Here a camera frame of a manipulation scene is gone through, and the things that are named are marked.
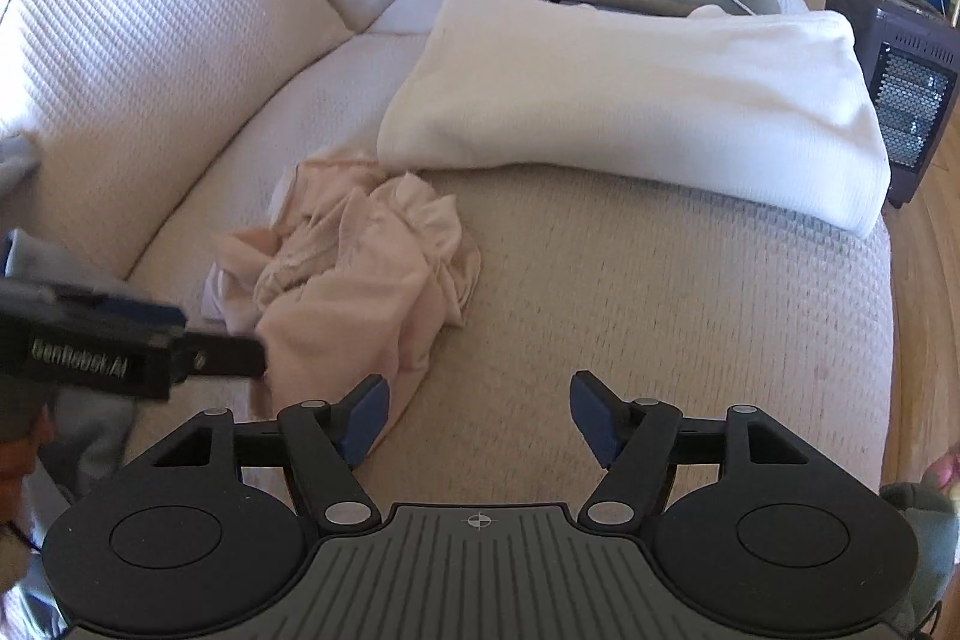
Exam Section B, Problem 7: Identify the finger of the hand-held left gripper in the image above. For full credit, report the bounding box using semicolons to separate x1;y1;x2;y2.
52;289;187;330
174;331;269;381

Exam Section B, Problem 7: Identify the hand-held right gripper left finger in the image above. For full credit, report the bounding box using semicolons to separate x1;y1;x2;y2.
154;374;392;532

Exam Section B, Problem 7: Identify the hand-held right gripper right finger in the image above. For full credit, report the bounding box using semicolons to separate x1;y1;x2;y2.
568;370;811;532

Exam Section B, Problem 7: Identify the pale pink garment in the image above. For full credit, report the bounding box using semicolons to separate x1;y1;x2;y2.
201;155;482;461

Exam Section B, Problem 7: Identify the white knit sweater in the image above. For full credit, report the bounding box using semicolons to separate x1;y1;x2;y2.
377;0;892;238

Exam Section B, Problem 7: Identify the person's left hand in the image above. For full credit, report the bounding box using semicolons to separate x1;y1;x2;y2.
0;411;50;525

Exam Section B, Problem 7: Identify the cream sofa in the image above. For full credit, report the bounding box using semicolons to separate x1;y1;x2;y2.
0;0;901;640

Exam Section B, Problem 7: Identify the dark purple space heater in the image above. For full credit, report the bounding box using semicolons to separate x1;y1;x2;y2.
825;0;959;210

